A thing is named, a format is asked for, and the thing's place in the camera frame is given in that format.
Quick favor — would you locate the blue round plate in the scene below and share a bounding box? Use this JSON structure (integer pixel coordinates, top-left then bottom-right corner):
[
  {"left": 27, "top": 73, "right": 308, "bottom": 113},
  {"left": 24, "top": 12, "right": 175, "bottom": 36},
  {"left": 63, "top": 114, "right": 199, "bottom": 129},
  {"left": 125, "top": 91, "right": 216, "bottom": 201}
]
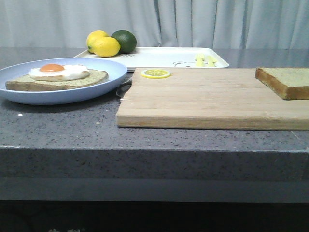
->
[{"left": 0, "top": 58, "right": 127, "bottom": 105}]

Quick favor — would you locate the bread slice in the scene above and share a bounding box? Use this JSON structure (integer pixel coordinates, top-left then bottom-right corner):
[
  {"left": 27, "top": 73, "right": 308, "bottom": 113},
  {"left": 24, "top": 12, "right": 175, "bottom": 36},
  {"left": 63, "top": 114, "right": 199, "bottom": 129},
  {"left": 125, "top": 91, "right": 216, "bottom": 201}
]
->
[
  {"left": 255, "top": 67, "right": 309, "bottom": 100},
  {"left": 5, "top": 69, "right": 109, "bottom": 91}
]

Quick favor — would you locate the white rectangular tray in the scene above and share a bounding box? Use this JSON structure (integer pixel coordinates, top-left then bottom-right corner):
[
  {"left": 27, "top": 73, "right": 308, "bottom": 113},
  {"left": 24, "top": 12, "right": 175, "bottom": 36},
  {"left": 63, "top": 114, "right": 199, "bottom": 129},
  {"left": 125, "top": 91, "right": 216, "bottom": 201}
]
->
[{"left": 75, "top": 47, "right": 229, "bottom": 72}]

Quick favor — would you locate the lemon slice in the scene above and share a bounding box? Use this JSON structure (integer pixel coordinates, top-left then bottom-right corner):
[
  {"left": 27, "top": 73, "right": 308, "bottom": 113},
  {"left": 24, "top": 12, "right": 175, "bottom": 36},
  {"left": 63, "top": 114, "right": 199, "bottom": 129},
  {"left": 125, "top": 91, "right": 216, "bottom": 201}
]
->
[{"left": 140, "top": 69, "right": 171, "bottom": 79}]

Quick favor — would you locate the left yellow cutlery piece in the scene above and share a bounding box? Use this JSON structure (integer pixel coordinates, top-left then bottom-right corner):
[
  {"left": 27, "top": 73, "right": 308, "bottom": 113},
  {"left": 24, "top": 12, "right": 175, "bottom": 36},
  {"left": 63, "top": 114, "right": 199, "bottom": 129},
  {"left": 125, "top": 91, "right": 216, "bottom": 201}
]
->
[{"left": 195, "top": 53, "right": 205, "bottom": 67}]

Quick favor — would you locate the yellow cutlery piece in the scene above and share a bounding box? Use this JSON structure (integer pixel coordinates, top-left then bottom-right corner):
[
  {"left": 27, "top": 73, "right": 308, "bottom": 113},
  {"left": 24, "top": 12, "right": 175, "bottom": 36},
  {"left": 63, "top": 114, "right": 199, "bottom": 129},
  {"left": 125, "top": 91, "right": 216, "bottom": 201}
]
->
[
  {"left": 207, "top": 56, "right": 217, "bottom": 67},
  {"left": 195, "top": 53, "right": 205, "bottom": 67}
]

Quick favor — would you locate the green lime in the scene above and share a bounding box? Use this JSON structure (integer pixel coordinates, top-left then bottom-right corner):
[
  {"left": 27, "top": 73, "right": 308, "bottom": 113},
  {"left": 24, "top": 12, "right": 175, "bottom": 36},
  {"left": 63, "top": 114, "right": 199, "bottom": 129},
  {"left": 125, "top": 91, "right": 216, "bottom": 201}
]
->
[{"left": 112, "top": 30, "right": 137, "bottom": 54}]

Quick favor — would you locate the right yellow cutlery piece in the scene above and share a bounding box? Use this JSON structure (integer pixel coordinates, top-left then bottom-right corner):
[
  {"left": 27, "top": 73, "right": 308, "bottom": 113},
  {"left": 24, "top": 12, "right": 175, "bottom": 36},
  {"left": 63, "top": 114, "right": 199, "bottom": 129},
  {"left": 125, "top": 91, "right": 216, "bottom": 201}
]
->
[{"left": 207, "top": 56, "right": 217, "bottom": 67}]

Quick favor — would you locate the wooden cutting board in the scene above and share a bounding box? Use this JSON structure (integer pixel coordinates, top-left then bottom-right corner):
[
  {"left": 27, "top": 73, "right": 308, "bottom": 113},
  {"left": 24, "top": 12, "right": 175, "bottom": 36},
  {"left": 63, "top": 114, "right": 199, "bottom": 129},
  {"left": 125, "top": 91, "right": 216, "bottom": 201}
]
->
[{"left": 116, "top": 68, "right": 309, "bottom": 131}]

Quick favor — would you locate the front yellow lemon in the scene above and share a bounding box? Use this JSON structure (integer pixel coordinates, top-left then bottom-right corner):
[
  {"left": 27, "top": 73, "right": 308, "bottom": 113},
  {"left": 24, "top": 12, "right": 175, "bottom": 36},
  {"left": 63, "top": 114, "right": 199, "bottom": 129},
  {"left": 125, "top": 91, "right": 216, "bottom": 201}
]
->
[{"left": 91, "top": 37, "right": 121, "bottom": 57}]

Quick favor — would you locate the yellow lemon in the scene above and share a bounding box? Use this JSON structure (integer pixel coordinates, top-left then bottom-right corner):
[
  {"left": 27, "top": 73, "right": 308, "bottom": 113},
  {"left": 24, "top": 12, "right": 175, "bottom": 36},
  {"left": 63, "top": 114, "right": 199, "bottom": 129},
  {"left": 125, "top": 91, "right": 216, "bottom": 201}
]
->
[
  {"left": 91, "top": 37, "right": 121, "bottom": 57},
  {"left": 86, "top": 30, "right": 109, "bottom": 54}
]

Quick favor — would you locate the rear yellow lemon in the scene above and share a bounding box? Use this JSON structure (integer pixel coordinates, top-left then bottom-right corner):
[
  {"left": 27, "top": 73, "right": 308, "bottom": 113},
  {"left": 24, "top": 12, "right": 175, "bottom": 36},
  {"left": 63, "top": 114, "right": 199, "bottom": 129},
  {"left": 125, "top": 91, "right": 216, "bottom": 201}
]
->
[{"left": 86, "top": 30, "right": 109, "bottom": 54}]

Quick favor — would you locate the white curtain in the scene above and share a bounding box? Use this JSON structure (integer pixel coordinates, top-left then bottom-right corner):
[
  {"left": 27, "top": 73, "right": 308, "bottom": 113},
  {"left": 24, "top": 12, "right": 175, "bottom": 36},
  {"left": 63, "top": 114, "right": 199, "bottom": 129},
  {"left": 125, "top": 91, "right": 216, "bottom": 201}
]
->
[{"left": 0, "top": 0, "right": 309, "bottom": 49}]

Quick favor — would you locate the fried egg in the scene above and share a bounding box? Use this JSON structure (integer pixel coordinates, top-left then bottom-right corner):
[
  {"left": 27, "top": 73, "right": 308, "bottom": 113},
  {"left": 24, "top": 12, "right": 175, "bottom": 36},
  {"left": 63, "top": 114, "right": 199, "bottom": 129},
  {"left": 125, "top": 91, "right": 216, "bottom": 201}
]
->
[{"left": 28, "top": 63, "right": 90, "bottom": 81}]

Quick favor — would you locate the metal cutting board handle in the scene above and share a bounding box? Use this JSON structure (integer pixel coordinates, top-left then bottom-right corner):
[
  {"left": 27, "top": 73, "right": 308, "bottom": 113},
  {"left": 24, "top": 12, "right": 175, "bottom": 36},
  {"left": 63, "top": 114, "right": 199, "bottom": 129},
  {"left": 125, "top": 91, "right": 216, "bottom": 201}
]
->
[{"left": 116, "top": 78, "right": 132, "bottom": 98}]

